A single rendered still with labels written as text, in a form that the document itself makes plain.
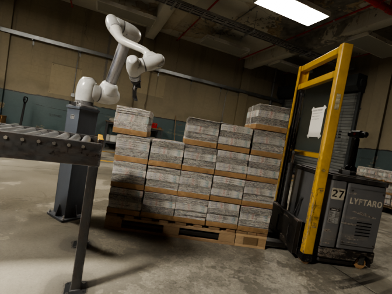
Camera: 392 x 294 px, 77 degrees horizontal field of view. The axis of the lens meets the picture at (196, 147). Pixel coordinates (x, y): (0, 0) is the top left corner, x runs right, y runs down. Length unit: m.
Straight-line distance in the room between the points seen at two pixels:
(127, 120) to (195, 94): 7.36
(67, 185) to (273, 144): 1.84
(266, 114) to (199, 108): 7.27
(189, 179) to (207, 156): 0.26
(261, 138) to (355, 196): 0.94
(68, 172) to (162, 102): 6.88
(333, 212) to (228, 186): 0.91
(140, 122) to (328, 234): 1.87
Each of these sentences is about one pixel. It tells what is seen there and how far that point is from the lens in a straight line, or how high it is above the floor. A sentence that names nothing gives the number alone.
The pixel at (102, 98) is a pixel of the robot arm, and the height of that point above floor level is 1.11.
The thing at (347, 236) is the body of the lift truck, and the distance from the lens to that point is 2.60.
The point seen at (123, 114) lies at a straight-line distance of 2.16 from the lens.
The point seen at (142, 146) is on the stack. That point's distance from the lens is 2.15.
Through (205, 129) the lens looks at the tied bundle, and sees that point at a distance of 2.14.
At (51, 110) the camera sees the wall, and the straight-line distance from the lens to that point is 8.81.
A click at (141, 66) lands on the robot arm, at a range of 1.91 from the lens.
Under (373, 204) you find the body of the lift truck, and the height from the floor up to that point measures 0.59.
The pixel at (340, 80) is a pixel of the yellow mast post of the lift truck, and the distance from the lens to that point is 2.36.
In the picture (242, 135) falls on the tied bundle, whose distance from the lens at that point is 2.19.
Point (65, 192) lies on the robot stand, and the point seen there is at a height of 0.24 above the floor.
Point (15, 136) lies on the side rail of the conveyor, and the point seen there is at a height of 0.78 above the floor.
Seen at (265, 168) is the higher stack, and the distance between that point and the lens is 2.28.
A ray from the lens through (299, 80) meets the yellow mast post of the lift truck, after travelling 3.03.
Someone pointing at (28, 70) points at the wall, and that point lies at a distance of 9.01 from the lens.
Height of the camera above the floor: 0.93
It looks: 3 degrees down
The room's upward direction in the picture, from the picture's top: 9 degrees clockwise
